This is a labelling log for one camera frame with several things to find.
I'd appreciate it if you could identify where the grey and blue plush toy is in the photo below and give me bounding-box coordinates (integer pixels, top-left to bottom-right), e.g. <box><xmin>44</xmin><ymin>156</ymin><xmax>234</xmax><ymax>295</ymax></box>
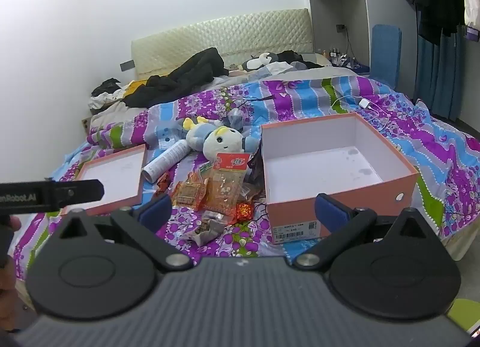
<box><xmin>182</xmin><ymin>116</ymin><xmax>259</xmax><ymax>162</ymax></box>

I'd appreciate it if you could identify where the white charger cable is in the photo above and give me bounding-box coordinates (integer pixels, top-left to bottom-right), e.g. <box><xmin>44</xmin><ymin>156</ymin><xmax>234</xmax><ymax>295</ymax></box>
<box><xmin>330</xmin><ymin>95</ymin><xmax>394</xmax><ymax>134</ymax></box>

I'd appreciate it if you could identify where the purple floral printed blanket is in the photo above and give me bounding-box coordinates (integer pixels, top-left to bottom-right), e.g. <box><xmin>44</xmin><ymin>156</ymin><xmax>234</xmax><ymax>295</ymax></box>
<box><xmin>11</xmin><ymin>76</ymin><xmax>480</xmax><ymax>280</ymax></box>

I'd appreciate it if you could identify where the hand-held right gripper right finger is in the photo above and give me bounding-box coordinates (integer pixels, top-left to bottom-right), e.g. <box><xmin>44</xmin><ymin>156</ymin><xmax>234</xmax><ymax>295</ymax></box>
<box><xmin>292</xmin><ymin>193</ymin><xmax>426</xmax><ymax>270</ymax></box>

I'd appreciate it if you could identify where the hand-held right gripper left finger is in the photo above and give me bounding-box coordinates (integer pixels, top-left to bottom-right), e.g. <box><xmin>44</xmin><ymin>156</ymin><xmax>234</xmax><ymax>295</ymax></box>
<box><xmin>60</xmin><ymin>193</ymin><xmax>195</xmax><ymax>273</ymax></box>

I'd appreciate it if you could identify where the white spray can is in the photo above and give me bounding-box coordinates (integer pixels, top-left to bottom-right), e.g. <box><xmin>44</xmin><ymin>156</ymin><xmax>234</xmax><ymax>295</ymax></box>
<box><xmin>142</xmin><ymin>139</ymin><xmax>192</xmax><ymax>183</ymax></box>

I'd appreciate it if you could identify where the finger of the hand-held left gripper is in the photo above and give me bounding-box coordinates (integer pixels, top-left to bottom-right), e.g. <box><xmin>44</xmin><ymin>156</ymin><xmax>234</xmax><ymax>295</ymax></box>
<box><xmin>52</xmin><ymin>179</ymin><xmax>106</xmax><ymax>211</ymax></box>

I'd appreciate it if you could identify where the green object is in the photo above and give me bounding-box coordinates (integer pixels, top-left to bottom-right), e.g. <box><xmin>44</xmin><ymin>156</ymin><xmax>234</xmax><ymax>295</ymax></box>
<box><xmin>448</xmin><ymin>299</ymin><xmax>480</xmax><ymax>333</ymax></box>

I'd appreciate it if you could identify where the orange box lid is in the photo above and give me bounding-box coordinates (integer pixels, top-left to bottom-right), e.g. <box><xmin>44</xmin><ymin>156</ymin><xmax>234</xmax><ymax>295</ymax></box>
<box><xmin>260</xmin><ymin>112</ymin><xmax>419</xmax><ymax>246</ymax></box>
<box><xmin>62</xmin><ymin>143</ymin><xmax>148</xmax><ymax>216</ymax></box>

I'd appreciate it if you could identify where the black garment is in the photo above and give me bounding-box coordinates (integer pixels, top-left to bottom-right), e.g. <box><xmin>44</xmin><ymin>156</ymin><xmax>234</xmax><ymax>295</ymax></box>
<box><xmin>277</xmin><ymin>50</ymin><xmax>323</xmax><ymax>68</ymax></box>

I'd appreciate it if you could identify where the black jacket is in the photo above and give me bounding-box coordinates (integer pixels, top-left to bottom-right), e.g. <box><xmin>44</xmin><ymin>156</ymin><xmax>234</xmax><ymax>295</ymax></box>
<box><xmin>124</xmin><ymin>47</ymin><xmax>230</xmax><ymax>108</ymax></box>

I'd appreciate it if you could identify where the blue chair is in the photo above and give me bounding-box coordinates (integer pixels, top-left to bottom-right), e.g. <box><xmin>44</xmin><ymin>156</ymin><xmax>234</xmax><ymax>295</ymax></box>
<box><xmin>369</xmin><ymin>24</ymin><xmax>403</xmax><ymax>89</ymax></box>

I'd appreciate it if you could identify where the brown drumstick snack packet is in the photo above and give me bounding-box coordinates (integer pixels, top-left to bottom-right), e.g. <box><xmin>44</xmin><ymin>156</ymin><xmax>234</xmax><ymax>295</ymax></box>
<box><xmin>189</xmin><ymin>210</ymin><xmax>241</xmax><ymax>246</ymax></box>

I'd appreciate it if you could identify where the person's left hand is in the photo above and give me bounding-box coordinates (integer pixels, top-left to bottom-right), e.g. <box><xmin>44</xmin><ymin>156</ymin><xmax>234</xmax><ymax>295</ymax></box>
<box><xmin>0</xmin><ymin>216</ymin><xmax>22</xmax><ymax>297</ymax></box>

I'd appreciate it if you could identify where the clear packet of orange snack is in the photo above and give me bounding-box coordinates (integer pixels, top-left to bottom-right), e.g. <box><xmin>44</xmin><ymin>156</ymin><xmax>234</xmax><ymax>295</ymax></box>
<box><xmin>204</xmin><ymin>152</ymin><xmax>252</xmax><ymax>216</ymax></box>

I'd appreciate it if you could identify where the group of cosmetic bottles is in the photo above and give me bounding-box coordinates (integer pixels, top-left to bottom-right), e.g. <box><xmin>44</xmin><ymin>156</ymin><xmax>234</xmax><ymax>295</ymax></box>
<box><xmin>319</xmin><ymin>47</ymin><xmax>361</xmax><ymax>68</ymax></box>

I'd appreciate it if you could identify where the blue curtain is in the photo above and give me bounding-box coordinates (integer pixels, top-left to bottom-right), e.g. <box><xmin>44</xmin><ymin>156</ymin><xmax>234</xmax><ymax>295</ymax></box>
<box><xmin>414</xmin><ymin>32</ymin><xmax>466</xmax><ymax>122</ymax></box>

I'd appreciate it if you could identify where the cream quilted headboard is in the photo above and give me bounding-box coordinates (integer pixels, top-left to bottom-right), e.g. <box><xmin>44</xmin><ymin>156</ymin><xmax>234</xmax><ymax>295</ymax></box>
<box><xmin>131</xmin><ymin>8</ymin><xmax>314</xmax><ymax>81</ymax></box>

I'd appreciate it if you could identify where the blue-grey plastic bag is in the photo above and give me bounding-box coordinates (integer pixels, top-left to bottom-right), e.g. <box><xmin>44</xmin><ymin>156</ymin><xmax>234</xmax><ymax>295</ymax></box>
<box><xmin>155</xmin><ymin>124</ymin><xmax>181</xmax><ymax>149</ymax></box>

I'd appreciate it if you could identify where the grey bed sheet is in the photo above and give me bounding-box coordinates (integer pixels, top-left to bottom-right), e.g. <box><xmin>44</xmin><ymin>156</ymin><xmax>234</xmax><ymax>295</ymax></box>
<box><xmin>210</xmin><ymin>65</ymin><xmax>361</xmax><ymax>89</ymax></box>

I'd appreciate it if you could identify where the pile of clothes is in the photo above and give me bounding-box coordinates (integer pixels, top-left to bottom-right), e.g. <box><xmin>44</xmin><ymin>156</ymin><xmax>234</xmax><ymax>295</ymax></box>
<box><xmin>89</xmin><ymin>77</ymin><xmax>148</xmax><ymax>110</ymax></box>

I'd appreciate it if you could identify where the panda plush toy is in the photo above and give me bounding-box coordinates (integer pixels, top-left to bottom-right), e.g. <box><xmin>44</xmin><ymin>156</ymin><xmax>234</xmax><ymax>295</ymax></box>
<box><xmin>238</xmin><ymin>52</ymin><xmax>280</xmax><ymax>72</ymax></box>

